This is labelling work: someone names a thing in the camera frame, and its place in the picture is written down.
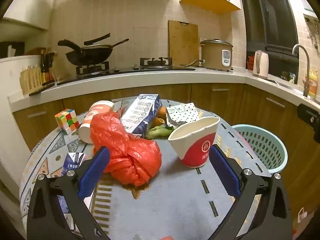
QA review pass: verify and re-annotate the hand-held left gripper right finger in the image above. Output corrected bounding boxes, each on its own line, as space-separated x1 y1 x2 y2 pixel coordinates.
205 145 293 240

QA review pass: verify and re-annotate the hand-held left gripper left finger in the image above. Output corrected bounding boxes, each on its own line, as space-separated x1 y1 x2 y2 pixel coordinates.
26 146 112 240

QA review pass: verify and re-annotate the squashed red white paper cup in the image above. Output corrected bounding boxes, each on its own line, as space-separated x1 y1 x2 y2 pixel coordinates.
167 116 221 168

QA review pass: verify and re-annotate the red plastic bag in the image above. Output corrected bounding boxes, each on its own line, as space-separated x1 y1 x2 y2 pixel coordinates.
90 112 162 187

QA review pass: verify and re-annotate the light blue plastic basket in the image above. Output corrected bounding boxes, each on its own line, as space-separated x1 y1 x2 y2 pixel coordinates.
231 124 288 174

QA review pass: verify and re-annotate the orange paper cup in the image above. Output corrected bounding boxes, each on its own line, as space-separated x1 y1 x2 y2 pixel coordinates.
79 100 115 144

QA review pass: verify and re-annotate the small blue white milk carton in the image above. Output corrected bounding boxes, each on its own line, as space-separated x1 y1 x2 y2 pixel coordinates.
57 152 97 232

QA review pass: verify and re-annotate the yellow dish soap bottle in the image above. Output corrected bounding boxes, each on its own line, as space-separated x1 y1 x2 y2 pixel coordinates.
306 70 318 99

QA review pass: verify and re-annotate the steel kitchen faucet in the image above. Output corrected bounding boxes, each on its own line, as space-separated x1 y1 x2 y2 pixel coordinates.
292 44 310 97

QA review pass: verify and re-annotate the patterned grey blue table mat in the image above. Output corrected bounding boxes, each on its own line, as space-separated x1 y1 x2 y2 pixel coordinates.
19 96 272 240

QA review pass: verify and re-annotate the colourful puzzle cube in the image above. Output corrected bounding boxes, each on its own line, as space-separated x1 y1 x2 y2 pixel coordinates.
55 109 80 135

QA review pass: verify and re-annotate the white electric kettle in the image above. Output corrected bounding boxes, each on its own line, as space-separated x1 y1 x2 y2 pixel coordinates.
252 50 269 77

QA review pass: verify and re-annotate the polka dot paper bag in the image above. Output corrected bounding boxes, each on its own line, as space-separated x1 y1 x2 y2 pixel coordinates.
165 102 200 128

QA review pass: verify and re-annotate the green vegetable leaf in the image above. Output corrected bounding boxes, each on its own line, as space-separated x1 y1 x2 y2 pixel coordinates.
145 125 175 140

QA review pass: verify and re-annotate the large blue white milk carton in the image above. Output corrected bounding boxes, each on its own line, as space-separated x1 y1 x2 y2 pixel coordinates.
121 94 162 138

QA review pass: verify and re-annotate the wooden base cabinet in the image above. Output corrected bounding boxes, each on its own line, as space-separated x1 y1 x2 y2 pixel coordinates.
12 82 320 205

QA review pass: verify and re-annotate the dark kitchen window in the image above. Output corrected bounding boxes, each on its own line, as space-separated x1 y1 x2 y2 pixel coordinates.
237 0 299 84

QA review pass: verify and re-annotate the black gas stove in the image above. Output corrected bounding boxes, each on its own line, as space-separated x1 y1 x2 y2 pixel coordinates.
57 57 195 85

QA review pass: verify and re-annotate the dark sauce bottle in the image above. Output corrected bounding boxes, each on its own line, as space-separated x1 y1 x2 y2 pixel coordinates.
40 50 50 82
49 52 56 82

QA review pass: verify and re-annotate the black wok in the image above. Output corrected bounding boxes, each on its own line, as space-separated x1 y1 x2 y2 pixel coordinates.
58 39 114 67

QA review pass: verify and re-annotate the white appliance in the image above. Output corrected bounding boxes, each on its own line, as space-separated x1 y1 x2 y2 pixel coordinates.
0 55 43 180

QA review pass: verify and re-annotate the beige rice cooker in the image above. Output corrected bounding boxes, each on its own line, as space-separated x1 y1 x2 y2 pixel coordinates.
199 39 233 72

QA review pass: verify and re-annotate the black pan with lid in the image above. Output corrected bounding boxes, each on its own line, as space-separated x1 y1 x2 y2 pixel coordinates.
81 39 130 52

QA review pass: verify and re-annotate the wooden cutting board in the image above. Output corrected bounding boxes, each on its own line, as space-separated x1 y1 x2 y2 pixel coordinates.
167 20 199 67

